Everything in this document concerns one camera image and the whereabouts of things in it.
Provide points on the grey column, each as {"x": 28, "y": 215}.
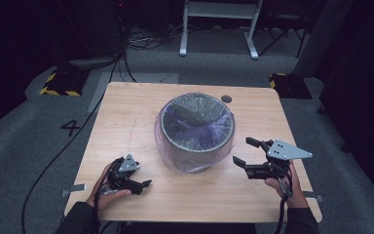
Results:
{"x": 321, "y": 39}

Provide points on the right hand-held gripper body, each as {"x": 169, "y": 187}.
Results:
{"x": 285, "y": 151}

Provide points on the green ribbed plastic bin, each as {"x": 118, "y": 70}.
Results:
{"x": 188, "y": 157}

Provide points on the person's left hand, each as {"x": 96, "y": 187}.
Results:
{"x": 102, "y": 196}

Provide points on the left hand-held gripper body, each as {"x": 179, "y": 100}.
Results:
{"x": 128, "y": 165}

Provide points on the white metal stand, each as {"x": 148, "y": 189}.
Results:
{"x": 219, "y": 9}

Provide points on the person's right hand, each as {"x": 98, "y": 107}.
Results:
{"x": 298, "y": 198}

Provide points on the grey metal table bracket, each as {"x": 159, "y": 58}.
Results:
{"x": 315, "y": 196}
{"x": 74, "y": 188}

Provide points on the black round table grommet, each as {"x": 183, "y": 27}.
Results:
{"x": 226, "y": 99}

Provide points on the purple plastic bag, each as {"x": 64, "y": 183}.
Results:
{"x": 164, "y": 152}

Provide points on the black yellow striped floor plate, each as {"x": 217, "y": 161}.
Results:
{"x": 61, "y": 84}
{"x": 292, "y": 87}

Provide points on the black equipment stand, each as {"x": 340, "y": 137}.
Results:
{"x": 94, "y": 32}

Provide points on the black folding stand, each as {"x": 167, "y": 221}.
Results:
{"x": 302, "y": 40}

